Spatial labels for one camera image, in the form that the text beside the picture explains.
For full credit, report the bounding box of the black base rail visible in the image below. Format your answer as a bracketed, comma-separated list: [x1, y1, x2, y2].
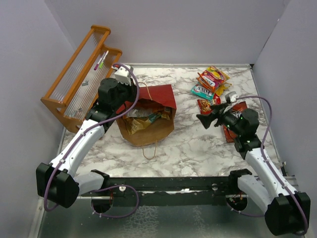
[82, 177, 248, 211]

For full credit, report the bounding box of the orange Fox's fruits candy bag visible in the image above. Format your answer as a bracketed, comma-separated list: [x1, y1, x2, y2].
[197, 66, 230, 93]

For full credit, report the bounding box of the teal Fox's mint candy bag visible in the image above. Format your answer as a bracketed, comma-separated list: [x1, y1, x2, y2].
[191, 84, 214, 101]

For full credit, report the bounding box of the pink marker pen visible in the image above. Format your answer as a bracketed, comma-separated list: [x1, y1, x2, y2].
[94, 56, 103, 70]

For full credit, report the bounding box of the red Doritos chip bag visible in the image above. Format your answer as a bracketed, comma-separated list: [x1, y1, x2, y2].
[222, 101, 248, 143]

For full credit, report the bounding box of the green marker pen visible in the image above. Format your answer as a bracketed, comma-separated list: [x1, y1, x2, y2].
[99, 51, 109, 68]

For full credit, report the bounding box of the gold snack packet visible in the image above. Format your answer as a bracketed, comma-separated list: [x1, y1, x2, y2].
[123, 117, 151, 135]

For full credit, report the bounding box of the red paper bag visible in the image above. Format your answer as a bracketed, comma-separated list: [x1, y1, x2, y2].
[116, 84, 177, 149]

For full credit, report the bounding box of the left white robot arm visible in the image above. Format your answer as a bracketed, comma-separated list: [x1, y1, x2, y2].
[36, 78, 140, 211]

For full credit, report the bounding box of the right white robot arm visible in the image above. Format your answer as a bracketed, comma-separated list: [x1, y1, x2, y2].
[196, 103, 311, 236]

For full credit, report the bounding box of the red snack packet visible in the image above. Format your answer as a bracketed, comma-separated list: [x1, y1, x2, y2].
[197, 94, 221, 115]

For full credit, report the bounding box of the orange wooden rack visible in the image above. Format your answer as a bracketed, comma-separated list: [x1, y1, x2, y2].
[41, 25, 122, 133]

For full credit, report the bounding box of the orange chips bag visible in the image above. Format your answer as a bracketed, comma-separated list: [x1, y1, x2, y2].
[126, 106, 172, 122]

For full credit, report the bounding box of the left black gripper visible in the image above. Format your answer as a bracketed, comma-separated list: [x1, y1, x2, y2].
[112, 78, 140, 111]

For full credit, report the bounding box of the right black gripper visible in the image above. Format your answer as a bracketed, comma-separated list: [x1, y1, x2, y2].
[197, 102, 244, 136]

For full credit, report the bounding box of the yellow snack packet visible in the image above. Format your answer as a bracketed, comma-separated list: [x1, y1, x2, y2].
[215, 82, 232, 96]

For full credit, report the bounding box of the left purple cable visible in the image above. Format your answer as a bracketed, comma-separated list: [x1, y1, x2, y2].
[43, 63, 140, 218]

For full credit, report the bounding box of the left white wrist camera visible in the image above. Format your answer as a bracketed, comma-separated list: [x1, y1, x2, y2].
[111, 65, 132, 86]

